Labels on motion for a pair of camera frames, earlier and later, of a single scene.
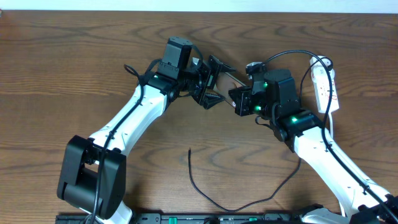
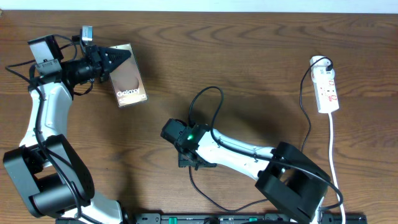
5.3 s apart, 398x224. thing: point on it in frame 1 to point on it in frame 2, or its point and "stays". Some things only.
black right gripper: (242, 100) to (182, 162)
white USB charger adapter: (318, 70) stays
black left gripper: (212, 74) to (93, 53)
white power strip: (325, 102) stays
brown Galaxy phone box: (225, 83) to (127, 82)
